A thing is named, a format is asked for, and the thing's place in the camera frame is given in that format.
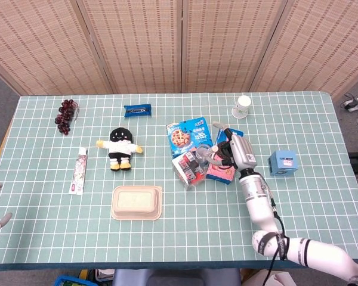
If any blue Oreo packet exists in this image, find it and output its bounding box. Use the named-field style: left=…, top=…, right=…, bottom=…
left=124, top=103, right=153, bottom=118

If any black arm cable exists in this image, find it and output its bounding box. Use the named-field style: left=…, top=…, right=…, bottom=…
left=262, top=184, right=289, bottom=286

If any beige lidded food container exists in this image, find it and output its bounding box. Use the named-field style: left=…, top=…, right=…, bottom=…
left=110, top=185, right=163, bottom=221

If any black and white plush doll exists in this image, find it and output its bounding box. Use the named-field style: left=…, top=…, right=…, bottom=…
left=95, top=127, right=144, bottom=172

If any pink and blue Oreo box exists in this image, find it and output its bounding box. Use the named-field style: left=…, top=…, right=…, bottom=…
left=205, top=127, right=245, bottom=186

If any blue plastic crate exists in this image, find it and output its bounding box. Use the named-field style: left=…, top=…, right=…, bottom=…
left=53, top=275, right=89, bottom=286

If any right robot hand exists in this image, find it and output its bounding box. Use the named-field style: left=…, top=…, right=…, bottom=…
left=208, top=120, right=258, bottom=173

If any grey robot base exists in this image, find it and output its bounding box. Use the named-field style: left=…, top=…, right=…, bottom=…
left=112, top=268, right=242, bottom=286

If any small blue cardboard box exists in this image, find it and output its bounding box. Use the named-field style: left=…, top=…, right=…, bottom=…
left=267, top=150, right=298, bottom=177

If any small clear plastic cup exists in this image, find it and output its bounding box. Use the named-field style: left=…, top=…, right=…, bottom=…
left=196, top=144, right=214, bottom=163

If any floral toothpaste tube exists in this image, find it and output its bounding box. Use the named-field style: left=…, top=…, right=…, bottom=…
left=68, top=147, right=89, bottom=196

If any dark red grape bunch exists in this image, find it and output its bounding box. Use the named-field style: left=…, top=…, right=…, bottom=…
left=54, top=99, right=80, bottom=136

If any woven folding screen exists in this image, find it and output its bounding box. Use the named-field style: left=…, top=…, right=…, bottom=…
left=0, top=0, right=358, bottom=98

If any clear plastic snack box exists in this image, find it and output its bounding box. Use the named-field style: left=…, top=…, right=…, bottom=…
left=171, top=151, right=209, bottom=191

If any blue chocolate chip cookie box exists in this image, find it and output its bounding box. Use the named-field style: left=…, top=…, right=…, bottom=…
left=166, top=117, right=214, bottom=158

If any white paper cup green print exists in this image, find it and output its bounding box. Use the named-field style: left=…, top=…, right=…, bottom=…
left=231, top=95, right=252, bottom=119

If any green checked tablecloth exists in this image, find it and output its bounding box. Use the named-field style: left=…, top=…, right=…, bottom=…
left=0, top=91, right=358, bottom=271

